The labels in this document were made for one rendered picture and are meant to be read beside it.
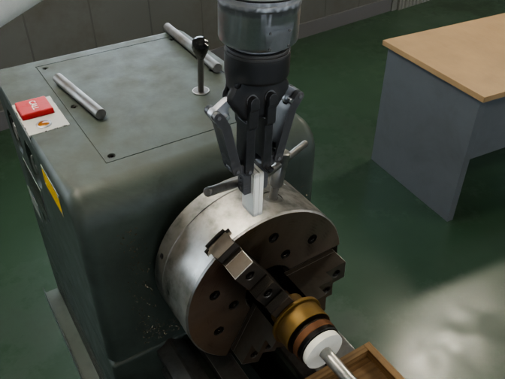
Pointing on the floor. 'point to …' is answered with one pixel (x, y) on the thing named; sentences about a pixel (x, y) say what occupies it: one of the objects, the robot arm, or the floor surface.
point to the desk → (441, 107)
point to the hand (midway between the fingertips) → (252, 189)
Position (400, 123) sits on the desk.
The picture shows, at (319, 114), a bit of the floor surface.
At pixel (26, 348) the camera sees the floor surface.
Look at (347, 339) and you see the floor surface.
